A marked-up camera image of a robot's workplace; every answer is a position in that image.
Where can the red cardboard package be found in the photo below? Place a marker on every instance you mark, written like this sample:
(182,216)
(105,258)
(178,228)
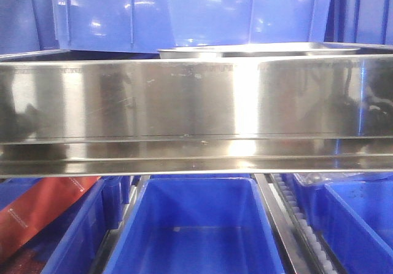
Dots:
(26,216)

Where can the blue bin upper left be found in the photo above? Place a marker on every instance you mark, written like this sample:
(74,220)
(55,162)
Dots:
(27,26)

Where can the steel divider rail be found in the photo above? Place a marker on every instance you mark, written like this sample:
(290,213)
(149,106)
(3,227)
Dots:
(293,257)

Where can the silver metal tray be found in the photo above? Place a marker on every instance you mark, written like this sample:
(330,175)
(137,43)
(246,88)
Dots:
(279,49)

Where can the blue bin lower left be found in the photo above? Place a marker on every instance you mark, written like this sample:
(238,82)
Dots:
(69,244)

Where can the white roller track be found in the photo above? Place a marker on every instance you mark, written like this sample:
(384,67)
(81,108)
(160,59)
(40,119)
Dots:
(303,230)

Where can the blue bin lower right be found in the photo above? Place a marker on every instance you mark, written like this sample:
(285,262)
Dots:
(354,217)

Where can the stainless steel shelf rail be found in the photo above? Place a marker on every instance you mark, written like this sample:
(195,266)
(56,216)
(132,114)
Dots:
(97,114)

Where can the blue bin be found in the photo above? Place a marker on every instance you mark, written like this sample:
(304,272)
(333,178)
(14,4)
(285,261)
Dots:
(148,25)
(354,217)
(69,244)
(197,225)
(27,26)
(360,21)

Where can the blue bin upper centre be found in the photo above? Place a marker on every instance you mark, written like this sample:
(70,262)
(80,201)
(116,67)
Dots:
(148,25)

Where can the blue bin upper right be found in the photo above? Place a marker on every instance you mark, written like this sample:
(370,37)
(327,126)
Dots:
(360,21)

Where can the clear plastic wrapper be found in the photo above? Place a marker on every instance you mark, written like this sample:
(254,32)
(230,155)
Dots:
(315,179)

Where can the blue bin lower centre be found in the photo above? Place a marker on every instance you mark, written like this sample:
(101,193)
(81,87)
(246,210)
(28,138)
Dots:
(197,225)

